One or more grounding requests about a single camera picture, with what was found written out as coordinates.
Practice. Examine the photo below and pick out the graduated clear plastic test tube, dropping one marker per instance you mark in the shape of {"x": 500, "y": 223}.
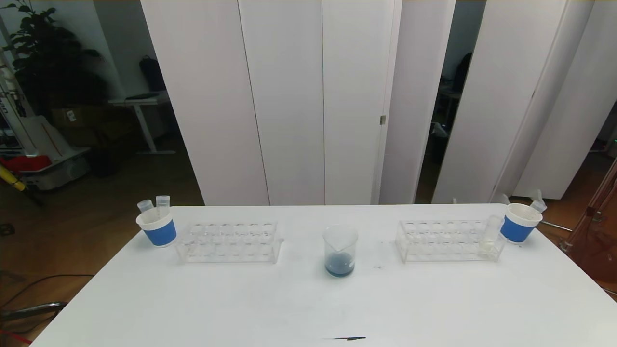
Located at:
{"x": 540, "y": 206}

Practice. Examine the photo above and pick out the dark green potted plant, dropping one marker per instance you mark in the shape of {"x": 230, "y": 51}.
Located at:
{"x": 48, "y": 62}

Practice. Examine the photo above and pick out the clear plastic test tube rack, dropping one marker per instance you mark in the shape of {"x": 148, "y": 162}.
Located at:
{"x": 231, "y": 242}
{"x": 448, "y": 241}

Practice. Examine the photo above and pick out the white machine housing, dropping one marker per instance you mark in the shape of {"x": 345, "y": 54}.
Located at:
{"x": 53, "y": 168}

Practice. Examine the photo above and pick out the test tube with red liquid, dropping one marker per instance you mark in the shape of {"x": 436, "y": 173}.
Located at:
{"x": 162, "y": 205}

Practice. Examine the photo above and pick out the grey metal floor leg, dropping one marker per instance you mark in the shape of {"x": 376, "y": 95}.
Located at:
{"x": 38, "y": 308}

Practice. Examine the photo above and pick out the blue white paper cup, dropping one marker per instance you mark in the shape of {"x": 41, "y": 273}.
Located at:
{"x": 159, "y": 233}
{"x": 516, "y": 230}

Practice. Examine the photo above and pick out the metal light stand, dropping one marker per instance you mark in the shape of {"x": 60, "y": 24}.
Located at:
{"x": 590, "y": 210}

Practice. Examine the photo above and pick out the black backpack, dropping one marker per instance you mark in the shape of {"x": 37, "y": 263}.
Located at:
{"x": 152, "y": 72}

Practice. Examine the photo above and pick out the test tube with pale liquid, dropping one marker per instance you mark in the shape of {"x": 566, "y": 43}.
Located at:
{"x": 487, "y": 245}

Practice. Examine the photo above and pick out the white office desk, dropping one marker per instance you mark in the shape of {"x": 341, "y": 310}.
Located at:
{"x": 140, "y": 101}

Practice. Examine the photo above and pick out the test tube with blue liquid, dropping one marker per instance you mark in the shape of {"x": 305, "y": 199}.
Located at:
{"x": 145, "y": 206}

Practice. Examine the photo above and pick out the white printed column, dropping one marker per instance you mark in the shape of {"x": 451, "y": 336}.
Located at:
{"x": 12, "y": 96}

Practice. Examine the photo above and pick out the brown cardboard box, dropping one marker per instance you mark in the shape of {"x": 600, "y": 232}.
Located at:
{"x": 87, "y": 118}

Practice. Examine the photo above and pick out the small black floor box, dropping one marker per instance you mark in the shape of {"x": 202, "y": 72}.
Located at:
{"x": 6, "y": 229}

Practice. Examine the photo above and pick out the clear glass beaker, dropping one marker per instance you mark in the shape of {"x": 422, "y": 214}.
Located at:
{"x": 340, "y": 267}

